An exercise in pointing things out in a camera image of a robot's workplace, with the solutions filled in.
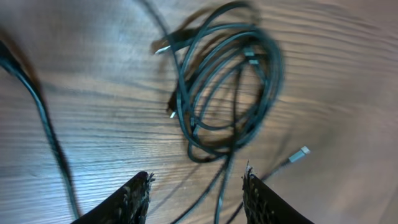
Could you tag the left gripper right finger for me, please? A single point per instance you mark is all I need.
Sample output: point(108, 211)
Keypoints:
point(263, 206)

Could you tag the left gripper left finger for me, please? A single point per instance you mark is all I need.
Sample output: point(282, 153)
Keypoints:
point(127, 205)

